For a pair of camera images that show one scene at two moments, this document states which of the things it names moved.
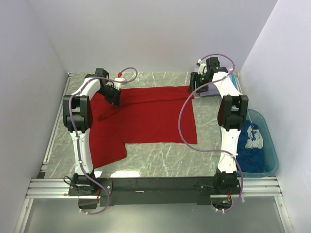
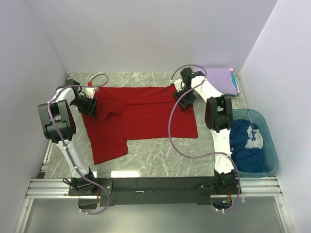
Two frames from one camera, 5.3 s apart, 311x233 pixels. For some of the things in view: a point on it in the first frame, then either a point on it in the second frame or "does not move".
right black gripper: [193, 75] to [189, 101]
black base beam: [155, 191] does not move
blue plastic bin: [270, 153] does not move
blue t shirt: [250, 152] does not move
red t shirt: [148, 115] does not move
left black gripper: [115, 99] to [90, 110]
